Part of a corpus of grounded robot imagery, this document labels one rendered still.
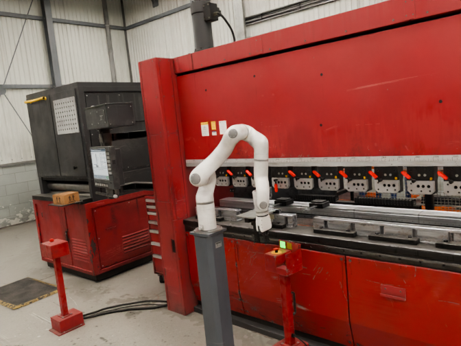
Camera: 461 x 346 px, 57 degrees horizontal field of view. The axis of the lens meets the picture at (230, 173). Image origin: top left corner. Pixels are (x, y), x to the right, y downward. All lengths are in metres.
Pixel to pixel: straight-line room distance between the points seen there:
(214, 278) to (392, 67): 1.70
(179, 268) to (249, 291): 0.73
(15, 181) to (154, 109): 6.40
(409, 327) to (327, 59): 1.73
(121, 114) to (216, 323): 1.82
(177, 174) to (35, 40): 7.07
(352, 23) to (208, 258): 1.72
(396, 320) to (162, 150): 2.24
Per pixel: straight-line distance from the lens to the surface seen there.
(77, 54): 10.77
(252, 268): 3.39
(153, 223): 4.62
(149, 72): 3.79
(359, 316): 3.01
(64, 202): 4.87
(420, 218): 3.04
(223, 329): 3.01
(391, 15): 2.73
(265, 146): 2.57
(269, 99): 3.14
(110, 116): 3.59
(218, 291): 2.89
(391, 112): 2.71
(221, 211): 3.63
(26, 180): 9.92
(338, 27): 2.86
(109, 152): 3.57
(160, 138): 3.73
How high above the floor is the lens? 1.70
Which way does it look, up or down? 7 degrees down
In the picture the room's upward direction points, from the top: 6 degrees counter-clockwise
